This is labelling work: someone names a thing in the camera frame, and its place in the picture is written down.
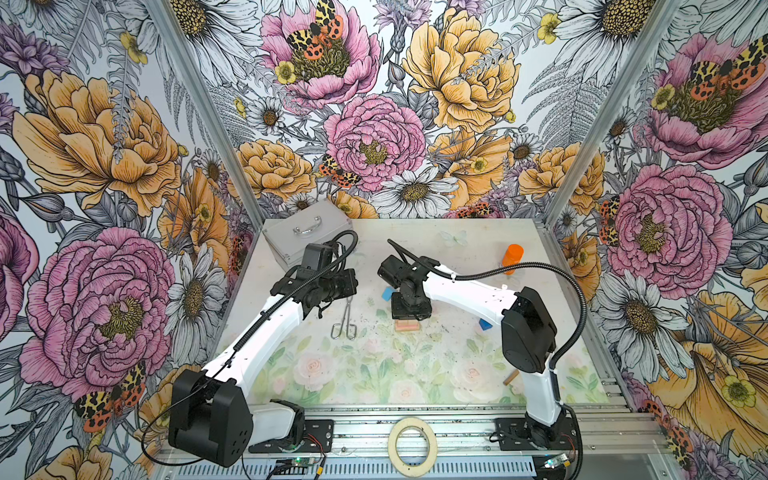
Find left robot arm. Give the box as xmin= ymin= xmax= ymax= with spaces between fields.
xmin=168 ymin=231 xmax=358 ymax=467

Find silver metal case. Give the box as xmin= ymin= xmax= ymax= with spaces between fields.
xmin=263 ymin=200 xmax=352 ymax=271

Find right green circuit board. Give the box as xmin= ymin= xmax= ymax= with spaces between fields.
xmin=542 ymin=453 xmax=571 ymax=469

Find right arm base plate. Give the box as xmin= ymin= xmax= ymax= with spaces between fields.
xmin=489 ymin=415 xmax=580 ymax=451

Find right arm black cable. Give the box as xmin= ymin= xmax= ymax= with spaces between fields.
xmin=387 ymin=238 xmax=589 ymax=480

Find metal tongs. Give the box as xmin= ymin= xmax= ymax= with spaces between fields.
xmin=330 ymin=296 xmax=358 ymax=340

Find orange plastic bottle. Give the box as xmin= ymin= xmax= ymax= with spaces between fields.
xmin=501 ymin=244 xmax=524 ymax=267

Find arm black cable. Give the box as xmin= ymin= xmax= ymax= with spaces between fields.
xmin=387 ymin=238 xmax=589 ymax=480
xmin=139 ymin=229 xmax=360 ymax=468

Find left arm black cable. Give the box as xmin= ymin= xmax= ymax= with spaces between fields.
xmin=139 ymin=229 xmax=360 ymax=468

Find masking tape roll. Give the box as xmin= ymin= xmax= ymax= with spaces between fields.
xmin=387 ymin=416 xmax=439 ymax=479

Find aluminium frame rail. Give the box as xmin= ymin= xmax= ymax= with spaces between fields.
xmin=155 ymin=404 xmax=673 ymax=460

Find thin wood stick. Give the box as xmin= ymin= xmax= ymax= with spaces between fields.
xmin=503 ymin=369 xmax=520 ymax=386

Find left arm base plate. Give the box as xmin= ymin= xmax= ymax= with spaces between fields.
xmin=248 ymin=419 xmax=335 ymax=454

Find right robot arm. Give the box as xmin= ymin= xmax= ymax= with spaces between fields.
xmin=378 ymin=255 xmax=565 ymax=449

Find green circuit board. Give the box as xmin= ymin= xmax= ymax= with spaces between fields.
xmin=542 ymin=453 xmax=571 ymax=469
xmin=271 ymin=457 xmax=325 ymax=475

